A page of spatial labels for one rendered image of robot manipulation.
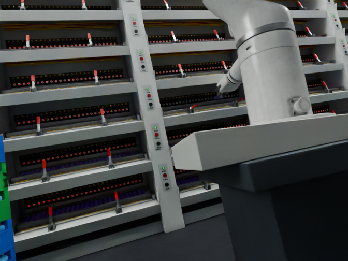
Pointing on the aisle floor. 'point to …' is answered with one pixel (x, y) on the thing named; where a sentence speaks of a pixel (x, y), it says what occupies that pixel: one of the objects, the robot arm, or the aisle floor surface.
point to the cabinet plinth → (117, 234)
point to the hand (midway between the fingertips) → (221, 94)
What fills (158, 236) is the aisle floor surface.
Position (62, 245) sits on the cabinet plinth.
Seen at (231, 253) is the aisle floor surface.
